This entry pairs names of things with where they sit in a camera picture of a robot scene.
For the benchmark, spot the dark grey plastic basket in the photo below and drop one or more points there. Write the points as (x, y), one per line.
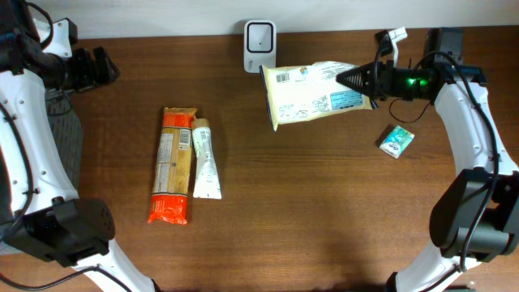
(67, 132)

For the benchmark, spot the cream yellow snack bag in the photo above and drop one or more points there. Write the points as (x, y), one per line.
(305, 93)

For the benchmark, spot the orange pasta package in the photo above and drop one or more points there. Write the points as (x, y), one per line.
(169, 199)

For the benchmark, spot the teal small tissue pack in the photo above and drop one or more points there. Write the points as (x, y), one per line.
(395, 143)

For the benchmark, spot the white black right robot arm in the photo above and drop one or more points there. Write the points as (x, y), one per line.
(476, 219)

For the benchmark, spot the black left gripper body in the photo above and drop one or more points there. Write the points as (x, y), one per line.
(89, 67)

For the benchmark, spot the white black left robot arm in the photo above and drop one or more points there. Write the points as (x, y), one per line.
(42, 214)

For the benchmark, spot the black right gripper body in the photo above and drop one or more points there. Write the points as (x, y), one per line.
(381, 79)

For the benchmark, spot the white black barcode scanner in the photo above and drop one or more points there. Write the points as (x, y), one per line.
(259, 45)

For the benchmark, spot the white tube with cork cap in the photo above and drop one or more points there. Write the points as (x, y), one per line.
(207, 182)

